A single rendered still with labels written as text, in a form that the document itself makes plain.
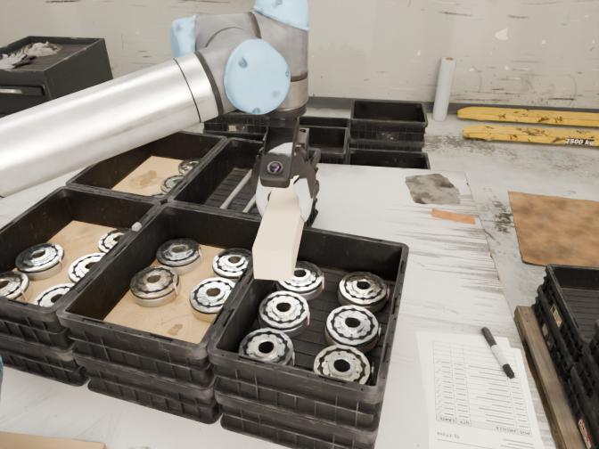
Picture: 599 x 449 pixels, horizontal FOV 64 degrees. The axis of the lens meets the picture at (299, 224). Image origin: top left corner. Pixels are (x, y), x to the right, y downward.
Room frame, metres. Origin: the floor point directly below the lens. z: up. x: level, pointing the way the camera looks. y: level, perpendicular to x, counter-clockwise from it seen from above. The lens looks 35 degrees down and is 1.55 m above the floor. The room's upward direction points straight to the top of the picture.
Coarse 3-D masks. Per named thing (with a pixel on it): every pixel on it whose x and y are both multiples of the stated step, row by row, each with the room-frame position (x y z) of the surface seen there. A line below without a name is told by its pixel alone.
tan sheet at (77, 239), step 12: (72, 228) 1.02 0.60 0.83; (84, 228) 1.02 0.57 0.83; (96, 228) 1.02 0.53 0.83; (108, 228) 1.02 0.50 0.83; (60, 240) 0.97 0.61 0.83; (72, 240) 0.97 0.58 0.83; (84, 240) 0.97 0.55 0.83; (96, 240) 0.97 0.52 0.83; (72, 252) 0.92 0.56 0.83; (84, 252) 0.92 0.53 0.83; (96, 252) 0.92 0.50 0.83; (60, 276) 0.83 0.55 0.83; (36, 288) 0.79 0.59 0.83; (48, 288) 0.79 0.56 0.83
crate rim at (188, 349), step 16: (160, 208) 0.96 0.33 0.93; (176, 208) 0.97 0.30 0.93; (192, 208) 0.96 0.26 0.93; (144, 224) 0.90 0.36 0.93; (128, 240) 0.84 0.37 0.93; (112, 256) 0.78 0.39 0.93; (96, 272) 0.73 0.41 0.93; (80, 288) 0.68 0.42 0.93; (240, 288) 0.68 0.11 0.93; (64, 304) 0.64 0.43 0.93; (224, 304) 0.64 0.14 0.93; (64, 320) 0.60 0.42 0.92; (80, 320) 0.60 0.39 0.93; (96, 320) 0.60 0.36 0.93; (112, 336) 0.58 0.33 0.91; (128, 336) 0.57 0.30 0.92; (144, 336) 0.56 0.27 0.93; (160, 336) 0.56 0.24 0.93; (208, 336) 0.56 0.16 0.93; (176, 352) 0.54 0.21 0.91; (192, 352) 0.53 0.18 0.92
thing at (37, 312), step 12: (84, 192) 1.04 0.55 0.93; (96, 192) 1.04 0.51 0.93; (108, 192) 1.04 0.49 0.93; (36, 204) 0.98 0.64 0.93; (156, 204) 0.98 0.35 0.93; (24, 216) 0.93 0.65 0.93; (144, 216) 0.93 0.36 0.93; (0, 228) 0.88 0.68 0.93; (120, 240) 0.84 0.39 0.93; (108, 252) 0.79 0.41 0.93; (96, 264) 0.75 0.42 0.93; (84, 276) 0.72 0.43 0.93; (72, 288) 0.68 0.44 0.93; (0, 300) 0.65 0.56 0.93; (12, 300) 0.65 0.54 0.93; (60, 300) 0.65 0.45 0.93; (12, 312) 0.64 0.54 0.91; (24, 312) 0.63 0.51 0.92; (36, 312) 0.62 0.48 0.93; (48, 312) 0.62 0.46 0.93
